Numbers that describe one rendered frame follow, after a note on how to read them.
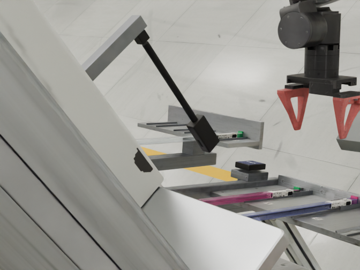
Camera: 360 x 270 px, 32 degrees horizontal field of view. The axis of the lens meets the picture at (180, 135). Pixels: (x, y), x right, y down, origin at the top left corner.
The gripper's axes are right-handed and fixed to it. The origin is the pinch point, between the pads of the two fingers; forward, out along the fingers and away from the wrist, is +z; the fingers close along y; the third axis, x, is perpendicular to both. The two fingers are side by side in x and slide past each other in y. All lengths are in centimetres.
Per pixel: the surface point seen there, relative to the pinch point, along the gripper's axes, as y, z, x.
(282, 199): -9.0, 14.9, 1.0
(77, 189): 54, -18, -78
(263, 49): -152, 4, 148
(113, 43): 12, -18, -49
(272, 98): -123, 22, 123
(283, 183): -17.1, 15.5, 10.5
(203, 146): 11.4, -4.9, -36.5
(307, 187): -10.7, 15.0, 10.6
